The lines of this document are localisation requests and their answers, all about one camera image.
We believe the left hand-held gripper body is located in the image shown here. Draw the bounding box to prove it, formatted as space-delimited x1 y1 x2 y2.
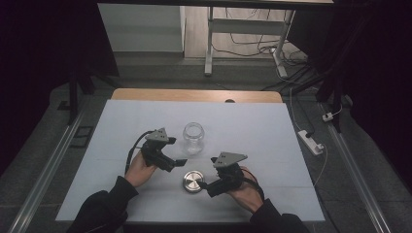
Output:
140 127 170 170

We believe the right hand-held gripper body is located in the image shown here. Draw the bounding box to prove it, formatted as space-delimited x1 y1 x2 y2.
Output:
210 151 249 196

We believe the silver metal jar lid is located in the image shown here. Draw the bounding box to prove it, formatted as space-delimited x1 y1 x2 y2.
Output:
182 170 205 194

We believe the clear glass jar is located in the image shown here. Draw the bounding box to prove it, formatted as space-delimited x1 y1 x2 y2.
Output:
182 121 206 156

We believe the person's right hand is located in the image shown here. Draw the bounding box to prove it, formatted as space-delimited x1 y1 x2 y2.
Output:
225 167 264 215

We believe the person's left hand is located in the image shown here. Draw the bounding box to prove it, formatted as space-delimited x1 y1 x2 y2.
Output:
123 150 160 188

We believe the white table mat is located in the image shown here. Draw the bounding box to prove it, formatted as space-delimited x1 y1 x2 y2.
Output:
55 99 326 225

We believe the white power strip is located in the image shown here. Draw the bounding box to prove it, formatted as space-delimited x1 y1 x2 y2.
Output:
297 129 326 156

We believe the white cabinet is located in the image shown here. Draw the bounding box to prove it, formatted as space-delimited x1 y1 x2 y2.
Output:
97 3 187 53

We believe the black curtain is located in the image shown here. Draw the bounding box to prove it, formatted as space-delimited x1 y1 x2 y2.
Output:
0 0 120 178
287 0 412 197

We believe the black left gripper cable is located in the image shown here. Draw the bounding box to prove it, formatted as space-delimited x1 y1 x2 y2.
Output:
123 129 155 177

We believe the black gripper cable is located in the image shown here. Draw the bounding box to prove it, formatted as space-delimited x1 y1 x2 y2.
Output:
240 167 266 202
123 129 155 177

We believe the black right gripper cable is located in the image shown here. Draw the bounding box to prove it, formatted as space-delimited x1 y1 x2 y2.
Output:
240 167 266 202

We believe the black floor frame plate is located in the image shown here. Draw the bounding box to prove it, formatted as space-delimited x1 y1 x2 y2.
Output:
70 125 95 150

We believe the thin white cable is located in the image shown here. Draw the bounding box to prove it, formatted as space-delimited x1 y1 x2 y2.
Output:
289 86 329 188

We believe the aluminium floor rail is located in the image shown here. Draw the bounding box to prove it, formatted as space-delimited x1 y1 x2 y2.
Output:
7 111 87 233
319 102 394 233

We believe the tangle of black floor cables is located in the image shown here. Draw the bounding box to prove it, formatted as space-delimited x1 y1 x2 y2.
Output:
212 8 320 93

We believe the white desk frame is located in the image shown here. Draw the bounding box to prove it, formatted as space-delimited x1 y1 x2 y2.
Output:
203 6 296 79

